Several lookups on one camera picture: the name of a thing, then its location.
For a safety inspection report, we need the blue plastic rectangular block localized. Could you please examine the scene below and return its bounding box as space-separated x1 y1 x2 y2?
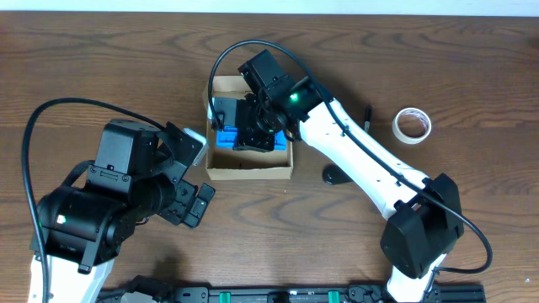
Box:
216 125 287 151

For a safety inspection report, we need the cardboard box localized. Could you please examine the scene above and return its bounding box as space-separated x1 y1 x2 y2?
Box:
205 76 294 181

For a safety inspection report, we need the white masking tape roll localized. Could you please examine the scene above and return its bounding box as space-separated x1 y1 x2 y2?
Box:
392 107 432 145

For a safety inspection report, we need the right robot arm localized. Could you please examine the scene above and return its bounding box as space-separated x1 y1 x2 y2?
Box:
206 50 464 302

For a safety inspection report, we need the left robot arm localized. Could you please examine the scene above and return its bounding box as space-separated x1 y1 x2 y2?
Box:
28 120 215 302

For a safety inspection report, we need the black teardrop shaped object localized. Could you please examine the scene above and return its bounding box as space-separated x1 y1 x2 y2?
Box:
322 164 352 185

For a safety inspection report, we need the black capped white marker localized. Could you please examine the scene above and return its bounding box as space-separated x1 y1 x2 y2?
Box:
364 106 372 133

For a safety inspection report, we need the left black cable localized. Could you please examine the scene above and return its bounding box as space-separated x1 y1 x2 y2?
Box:
20 97 168 303

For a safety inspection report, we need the black cable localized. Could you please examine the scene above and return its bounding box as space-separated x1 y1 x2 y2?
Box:
207 40 494 275
20 97 168 303

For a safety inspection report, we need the right black cable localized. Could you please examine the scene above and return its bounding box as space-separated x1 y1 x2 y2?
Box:
207 40 494 275

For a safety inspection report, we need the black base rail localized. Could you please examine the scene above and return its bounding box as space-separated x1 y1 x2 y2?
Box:
96 275 488 303

